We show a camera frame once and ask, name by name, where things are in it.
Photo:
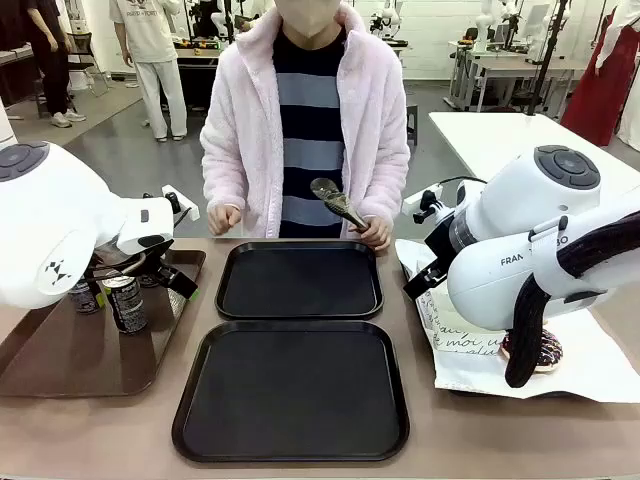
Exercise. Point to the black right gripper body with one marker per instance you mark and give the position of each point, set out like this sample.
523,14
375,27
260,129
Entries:
440,240

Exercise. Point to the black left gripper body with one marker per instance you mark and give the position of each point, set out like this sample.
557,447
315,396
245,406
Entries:
127,262

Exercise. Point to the metal serving tongs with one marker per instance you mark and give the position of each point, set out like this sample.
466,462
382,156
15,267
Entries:
336,202

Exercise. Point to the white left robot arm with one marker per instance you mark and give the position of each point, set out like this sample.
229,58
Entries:
55,225

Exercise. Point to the person's right forearm pink sleeve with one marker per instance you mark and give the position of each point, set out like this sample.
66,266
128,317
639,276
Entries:
222,175

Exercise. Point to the person's left forearm pink sleeve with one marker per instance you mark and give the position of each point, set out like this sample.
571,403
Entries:
387,180

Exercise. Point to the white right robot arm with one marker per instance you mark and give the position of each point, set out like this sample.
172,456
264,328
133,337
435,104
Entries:
520,240

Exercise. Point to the person's left hand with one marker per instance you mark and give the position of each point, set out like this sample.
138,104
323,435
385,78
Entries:
377,232

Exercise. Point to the person's right hand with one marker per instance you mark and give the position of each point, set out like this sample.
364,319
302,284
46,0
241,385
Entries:
224,219

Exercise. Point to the empty white printed paper box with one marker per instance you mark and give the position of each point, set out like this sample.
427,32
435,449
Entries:
465,342

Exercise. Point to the brown plastic tray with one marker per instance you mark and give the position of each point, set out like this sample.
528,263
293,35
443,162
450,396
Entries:
75,355

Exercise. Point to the white side table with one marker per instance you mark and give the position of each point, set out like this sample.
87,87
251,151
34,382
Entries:
480,140

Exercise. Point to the dark stool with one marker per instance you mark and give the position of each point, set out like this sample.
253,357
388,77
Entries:
411,122

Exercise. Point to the black plastic tray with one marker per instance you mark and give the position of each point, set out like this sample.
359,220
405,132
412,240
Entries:
300,280
292,395

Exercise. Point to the chocolate sprinkled donut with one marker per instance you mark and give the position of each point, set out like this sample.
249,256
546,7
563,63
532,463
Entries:
550,352

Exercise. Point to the person in pink fleece jacket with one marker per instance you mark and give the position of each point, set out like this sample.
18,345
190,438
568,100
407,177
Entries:
310,150

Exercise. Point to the white paper sheet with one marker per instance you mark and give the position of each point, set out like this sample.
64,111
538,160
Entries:
590,360

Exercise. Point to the grey workbench table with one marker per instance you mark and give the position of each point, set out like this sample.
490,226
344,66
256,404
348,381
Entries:
510,67

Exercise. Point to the black table with colourful items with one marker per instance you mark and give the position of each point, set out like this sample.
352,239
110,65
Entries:
197,75

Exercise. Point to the person in white clothes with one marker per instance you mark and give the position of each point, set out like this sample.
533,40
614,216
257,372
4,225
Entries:
152,60

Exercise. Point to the black vertical pole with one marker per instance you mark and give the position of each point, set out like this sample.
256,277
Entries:
549,55

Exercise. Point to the person in dark clothes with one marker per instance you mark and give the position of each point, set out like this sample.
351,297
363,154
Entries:
52,55

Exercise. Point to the red dress on mannequin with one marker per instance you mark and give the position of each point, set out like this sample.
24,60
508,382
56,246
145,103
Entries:
597,85

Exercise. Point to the black office chair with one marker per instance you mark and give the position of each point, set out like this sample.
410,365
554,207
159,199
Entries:
80,45

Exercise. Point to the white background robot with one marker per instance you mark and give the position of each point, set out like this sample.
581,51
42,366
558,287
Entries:
387,15

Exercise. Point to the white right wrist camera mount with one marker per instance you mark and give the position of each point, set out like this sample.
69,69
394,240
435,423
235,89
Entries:
425,200

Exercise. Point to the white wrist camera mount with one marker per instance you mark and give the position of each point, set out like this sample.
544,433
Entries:
425,200
181,200

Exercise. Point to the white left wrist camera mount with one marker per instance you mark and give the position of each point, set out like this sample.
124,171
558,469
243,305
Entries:
181,200

